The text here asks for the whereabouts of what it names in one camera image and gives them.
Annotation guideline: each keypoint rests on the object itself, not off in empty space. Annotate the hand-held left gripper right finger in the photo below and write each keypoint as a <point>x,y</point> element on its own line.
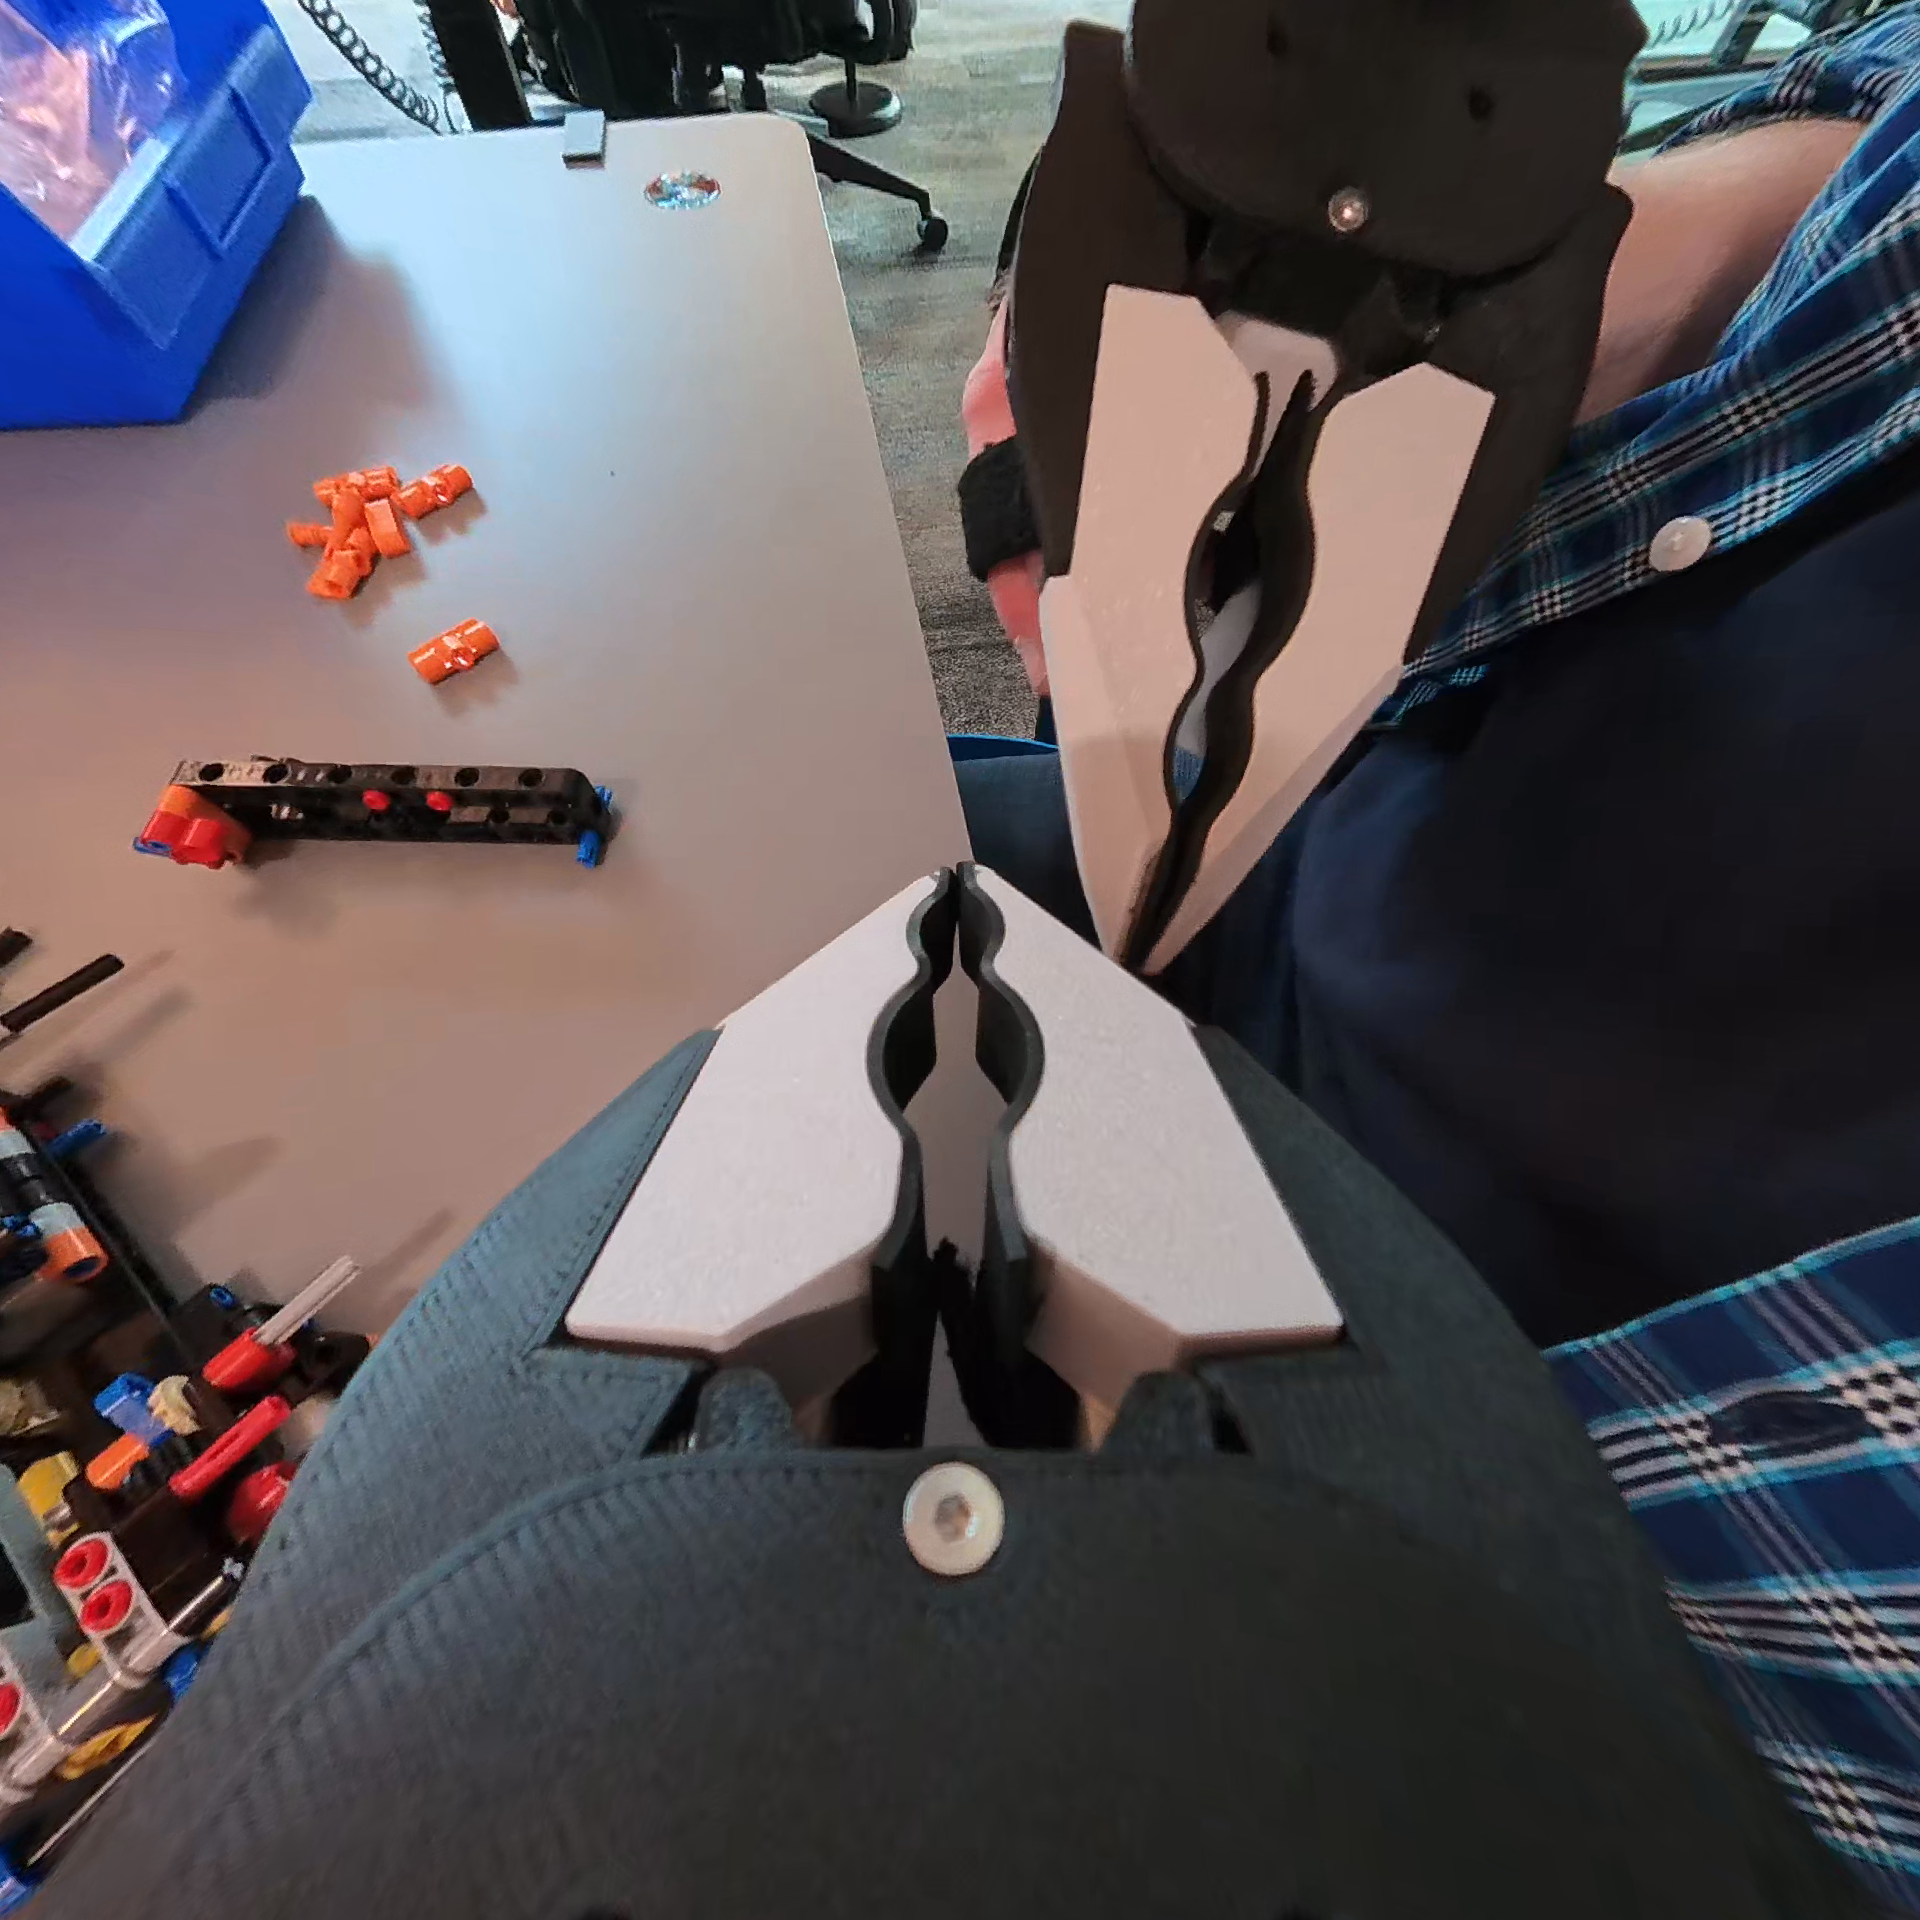
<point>1172,1184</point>

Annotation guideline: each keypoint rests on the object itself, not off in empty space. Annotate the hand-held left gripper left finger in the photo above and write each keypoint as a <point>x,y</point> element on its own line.
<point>751,1184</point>

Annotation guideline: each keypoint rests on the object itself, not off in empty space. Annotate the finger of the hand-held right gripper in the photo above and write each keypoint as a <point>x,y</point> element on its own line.
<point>1382,511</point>
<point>1126,493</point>

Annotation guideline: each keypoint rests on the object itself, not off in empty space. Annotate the lego chassis assembly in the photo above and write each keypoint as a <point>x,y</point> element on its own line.
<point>135,1500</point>

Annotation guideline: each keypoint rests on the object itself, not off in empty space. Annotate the person's right forearm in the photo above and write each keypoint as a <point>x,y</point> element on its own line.
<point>1695,253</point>

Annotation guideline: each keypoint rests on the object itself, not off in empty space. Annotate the single orange lego connector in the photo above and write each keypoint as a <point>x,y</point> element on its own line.
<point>453,649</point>

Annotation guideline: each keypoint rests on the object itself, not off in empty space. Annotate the black lego axle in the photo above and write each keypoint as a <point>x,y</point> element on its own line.
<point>60,993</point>

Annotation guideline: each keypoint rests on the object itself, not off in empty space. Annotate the person's right hand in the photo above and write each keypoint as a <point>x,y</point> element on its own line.
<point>991,408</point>

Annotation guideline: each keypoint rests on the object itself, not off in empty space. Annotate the person's leg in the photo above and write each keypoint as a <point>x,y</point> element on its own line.
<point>1021,809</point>

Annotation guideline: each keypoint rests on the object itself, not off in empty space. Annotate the person's torso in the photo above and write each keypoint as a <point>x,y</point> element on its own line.
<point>1576,900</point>

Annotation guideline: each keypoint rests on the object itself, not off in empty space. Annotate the black beam with red pins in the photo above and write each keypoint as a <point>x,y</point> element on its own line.
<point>452,802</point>

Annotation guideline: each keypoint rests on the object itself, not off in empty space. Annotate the black office chair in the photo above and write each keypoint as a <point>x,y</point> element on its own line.
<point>840,90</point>

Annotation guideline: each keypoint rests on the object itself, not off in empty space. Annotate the round shiny sticker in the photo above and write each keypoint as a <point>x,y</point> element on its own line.
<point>682,191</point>

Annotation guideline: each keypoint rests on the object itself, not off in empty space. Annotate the pile of orange connectors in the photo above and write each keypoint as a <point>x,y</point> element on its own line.
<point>369,517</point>

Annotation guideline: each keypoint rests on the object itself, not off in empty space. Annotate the blue storage bin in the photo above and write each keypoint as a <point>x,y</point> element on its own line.
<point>181,271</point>

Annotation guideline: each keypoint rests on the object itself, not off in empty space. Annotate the clear plastic bags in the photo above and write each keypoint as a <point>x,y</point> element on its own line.
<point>77,106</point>

